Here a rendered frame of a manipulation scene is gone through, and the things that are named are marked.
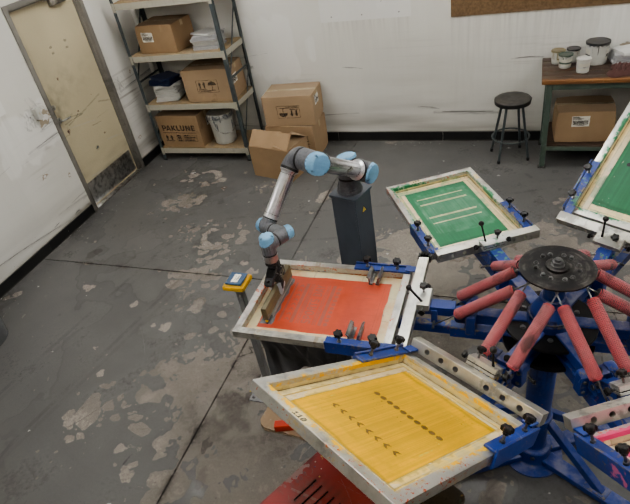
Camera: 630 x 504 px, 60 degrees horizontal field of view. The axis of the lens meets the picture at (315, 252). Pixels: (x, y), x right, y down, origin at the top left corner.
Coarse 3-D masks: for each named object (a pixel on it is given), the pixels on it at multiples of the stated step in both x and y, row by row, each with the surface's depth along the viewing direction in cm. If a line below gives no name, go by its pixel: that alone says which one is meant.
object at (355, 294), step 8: (296, 280) 299; (304, 280) 298; (312, 280) 297; (320, 280) 296; (328, 280) 295; (336, 280) 294; (344, 280) 293; (344, 288) 287; (352, 288) 286; (360, 288) 286; (368, 288) 285; (376, 288) 284; (384, 288) 283; (288, 296) 289; (344, 296) 282; (352, 296) 281; (360, 296) 281; (368, 296) 280; (376, 296) 279; (384, 296) 278; (336, 304) 278; (344, 304) 278; (352, 304) 277; (360, 304) 276; (368, 304) 275; (376, 304) 274; (384, 304) 273
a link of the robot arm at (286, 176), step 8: (288, 152) 275; (288, 160) 273; (288, 168) 274; (280, 176) 277; (288, 176) 276; (280, 184) 276; (288, 184) 277; (272, 192) 280; (280, 192) 277; (272, 200) 278; (280, 200) 278; (272, 208) 278; (280, 208) 279; (264, 216) 279; (272, 216) 278; (256, 224) 282; (264, 224) 279; (264, 232) 279
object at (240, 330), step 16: (336, 272) 298; (352, 272) 295; (384, 272) 288; (400, 288) 275; (256, 304) 285; (400, 304) 266; (240, 320) 274; (240, 336) 269; (256, 336) 265; (272, 336) 262; (288, 336) 260; (304, 336) 258
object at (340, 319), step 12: (336, 312) 274; (348, 312) 272; (360, 312) 271; (372, 312) 270; (264, 324) 275; (276, 324) 273; (288, 324) 272; (300, 324) 271; (336, 324) 267; (348, 324) 266; (360, 324) 264; (372, 324) 263
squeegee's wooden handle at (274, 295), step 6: (288, 270) 293; (282, 276) 288; (288, 276) 294; (276, 282) 284; (276, 288) 280; (270, 294) 277; (276, 294) 280; (270, 300) 274; (276, 300) 280; (264, 306) 270; (270, 306) 274; (264, 312) 270; (270, 312) 274; (264, 318) 273
